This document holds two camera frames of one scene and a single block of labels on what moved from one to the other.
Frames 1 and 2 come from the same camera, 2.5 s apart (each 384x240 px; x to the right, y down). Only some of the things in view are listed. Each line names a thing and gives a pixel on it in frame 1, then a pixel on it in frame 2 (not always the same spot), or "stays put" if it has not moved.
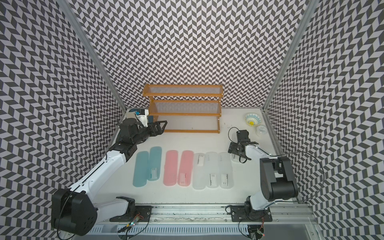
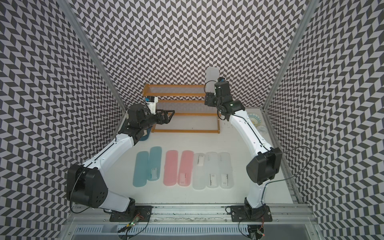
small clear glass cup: x=261 y=131 stays put
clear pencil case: x=199 y=177 stays put
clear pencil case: x=212 y=170 stays put
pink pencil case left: x=170 y=170 stays put
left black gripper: x=160 y=131 → x=166 y=120
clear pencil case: x=225 y=165 stays put
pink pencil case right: x=185 y=178 stays put
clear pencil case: x=235 y=158 → x=212 y=74
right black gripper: x=233 y=148 → x=209 y=99
